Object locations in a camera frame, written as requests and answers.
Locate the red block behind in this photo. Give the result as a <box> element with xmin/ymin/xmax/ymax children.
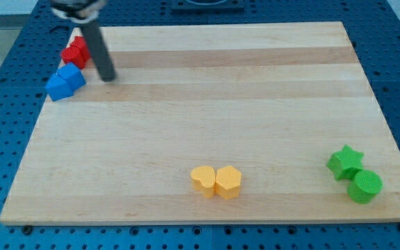
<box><xmin>70</xmin><ymin>36</ymin><xmax>91</xmax><ymax>63</ymax></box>

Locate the green cylinder block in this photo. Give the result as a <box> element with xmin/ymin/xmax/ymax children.
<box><xmin>347</xmin><ymin>170</ymin><xmax>383</xmax><ymax>204</ymax></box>

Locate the yellow hexagon block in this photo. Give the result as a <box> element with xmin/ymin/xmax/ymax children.
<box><xmin>215</xmin><ymin>165</ymin><xmax>242</xmax><ymax>200</ymax></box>

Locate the blue cube block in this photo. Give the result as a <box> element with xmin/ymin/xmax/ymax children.
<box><xmin>57</xmin><ymin>62</ymin><xmax>86</xmax><ymax>91</ymax></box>

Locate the red cylinder block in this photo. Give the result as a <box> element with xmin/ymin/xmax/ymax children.
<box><xmin>60</xmin><ymin>47</ymin><xmax>85</xmax><ymax>69</ymax></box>

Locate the wooden board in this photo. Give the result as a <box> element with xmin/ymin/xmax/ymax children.
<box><xmin>0</xmin><ymin>22</ymin><xmax>400</xmax><ymax>226</ymax></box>

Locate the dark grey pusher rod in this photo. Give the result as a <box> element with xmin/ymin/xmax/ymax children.
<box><xmin>79</xmin><ymin>20</ymin><xmax>117</xmax><ymax>82</ymax></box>

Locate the green star block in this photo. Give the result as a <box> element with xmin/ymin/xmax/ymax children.
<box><xmin>326</xmin><ymin>144</ymin><xmax>364</xmax><ymax>181</ymax></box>

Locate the yellow heart block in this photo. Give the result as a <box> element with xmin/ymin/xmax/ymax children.
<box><xmin>190</xmin><ymin>165</ymin><xmax>216</xmax><ymax>198</ymax></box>

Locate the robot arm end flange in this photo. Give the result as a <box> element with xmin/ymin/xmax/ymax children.
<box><xmin>49</xmin><ymin>0</ymin><xmax>108</xmax><ymax>24</ymax></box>

